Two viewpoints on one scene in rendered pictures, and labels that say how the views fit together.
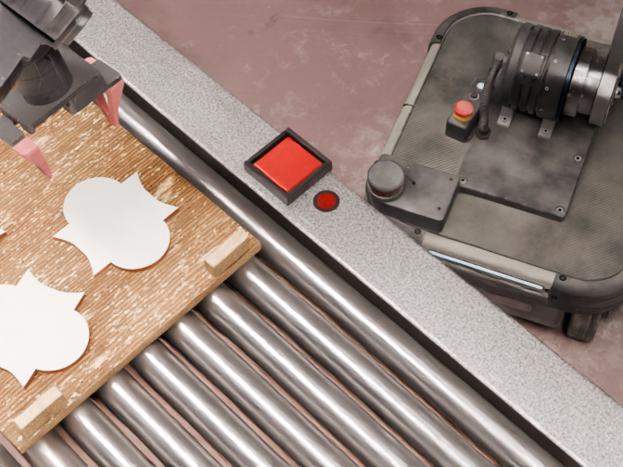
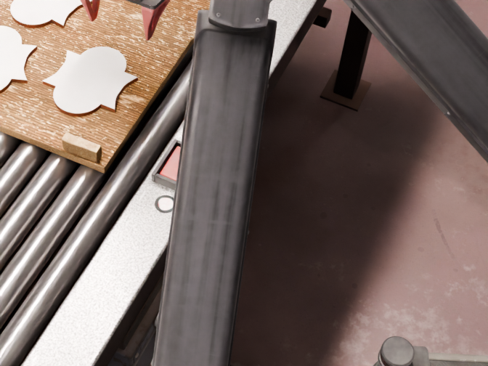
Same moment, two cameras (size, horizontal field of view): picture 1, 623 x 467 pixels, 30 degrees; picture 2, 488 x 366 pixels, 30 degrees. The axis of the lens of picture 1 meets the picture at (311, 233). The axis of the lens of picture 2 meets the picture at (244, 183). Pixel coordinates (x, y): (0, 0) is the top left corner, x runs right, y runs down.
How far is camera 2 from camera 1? 90 cm
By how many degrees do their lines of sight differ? 34
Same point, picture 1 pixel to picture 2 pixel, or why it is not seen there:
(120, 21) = (282, 33)
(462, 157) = not seen: outside the picture
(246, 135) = not seen: hidden behind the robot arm
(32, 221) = (78, 38)
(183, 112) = not seen: hidden behind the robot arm
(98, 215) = (92, 67)
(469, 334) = (70, 332)
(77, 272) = (44, 73)
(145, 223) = (94, 94)
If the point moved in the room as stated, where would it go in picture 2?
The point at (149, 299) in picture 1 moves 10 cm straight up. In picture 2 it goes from (34, 118) to (25, 72)
